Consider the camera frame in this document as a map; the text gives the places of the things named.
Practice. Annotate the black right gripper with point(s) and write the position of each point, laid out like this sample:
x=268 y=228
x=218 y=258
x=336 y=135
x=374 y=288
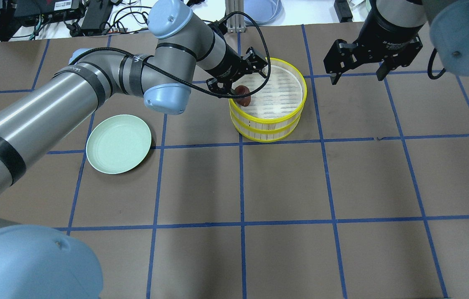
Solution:
x=388 y=30

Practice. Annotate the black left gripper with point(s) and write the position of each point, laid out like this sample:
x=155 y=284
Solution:
x=228 y=65

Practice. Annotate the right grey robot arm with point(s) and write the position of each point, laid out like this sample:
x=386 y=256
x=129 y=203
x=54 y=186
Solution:
x=390 y=36

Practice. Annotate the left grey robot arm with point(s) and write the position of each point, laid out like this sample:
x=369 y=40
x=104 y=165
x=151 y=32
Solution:
x=38 y=262

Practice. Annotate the yellow bamboo steamer basket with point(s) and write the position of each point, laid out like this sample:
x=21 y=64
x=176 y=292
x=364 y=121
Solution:
x=264 y=132

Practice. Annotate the blue plate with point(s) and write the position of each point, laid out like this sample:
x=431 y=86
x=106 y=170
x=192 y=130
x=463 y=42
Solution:
x=263 y=12

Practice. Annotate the light green plate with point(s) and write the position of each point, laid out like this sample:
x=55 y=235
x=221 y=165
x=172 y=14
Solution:
x=118 y=144

